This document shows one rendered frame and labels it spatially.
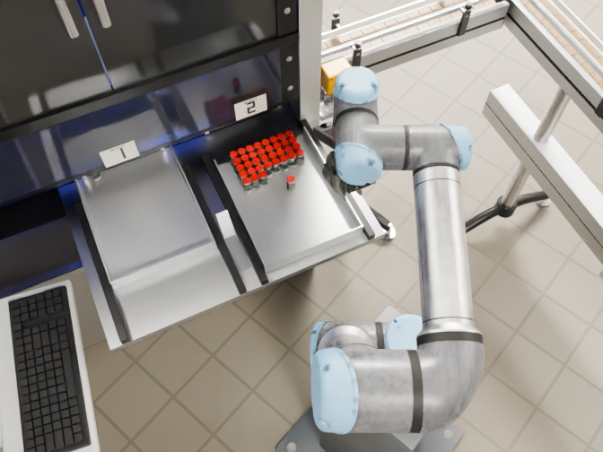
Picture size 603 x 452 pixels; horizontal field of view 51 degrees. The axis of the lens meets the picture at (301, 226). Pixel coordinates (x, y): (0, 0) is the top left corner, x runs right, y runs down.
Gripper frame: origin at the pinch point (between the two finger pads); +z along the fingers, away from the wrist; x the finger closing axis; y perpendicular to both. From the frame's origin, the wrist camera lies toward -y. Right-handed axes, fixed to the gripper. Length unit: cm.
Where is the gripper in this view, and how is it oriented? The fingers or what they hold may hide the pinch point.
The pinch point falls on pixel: (341, 186)
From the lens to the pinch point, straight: 136.0
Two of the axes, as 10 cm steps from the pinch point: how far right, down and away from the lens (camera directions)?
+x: 9.1, -3.7, 2.1
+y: 4.2, 7.8, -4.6
